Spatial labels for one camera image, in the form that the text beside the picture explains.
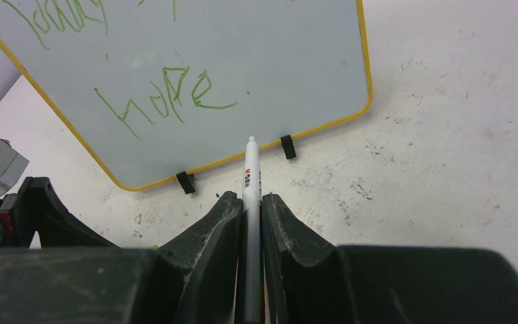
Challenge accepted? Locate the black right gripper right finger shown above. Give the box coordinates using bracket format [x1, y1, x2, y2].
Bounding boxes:
[262, 194, 518, 323]

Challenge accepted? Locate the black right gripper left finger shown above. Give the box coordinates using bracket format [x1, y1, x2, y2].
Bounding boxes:
[0, 192, 241, 323]

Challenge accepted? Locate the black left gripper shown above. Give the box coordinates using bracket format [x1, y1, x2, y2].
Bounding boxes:
[0, 177, 115, 248]

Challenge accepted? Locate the white marker pen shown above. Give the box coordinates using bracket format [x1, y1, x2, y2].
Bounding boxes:
[241, 136, 263, 323]

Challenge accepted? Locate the yellow framed whiteboard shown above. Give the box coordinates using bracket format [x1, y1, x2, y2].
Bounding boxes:
[0, 1, 373, 191]

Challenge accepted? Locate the black whiteboard stand foot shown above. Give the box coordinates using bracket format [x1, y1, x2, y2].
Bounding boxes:
[175, 171, 196, 194]

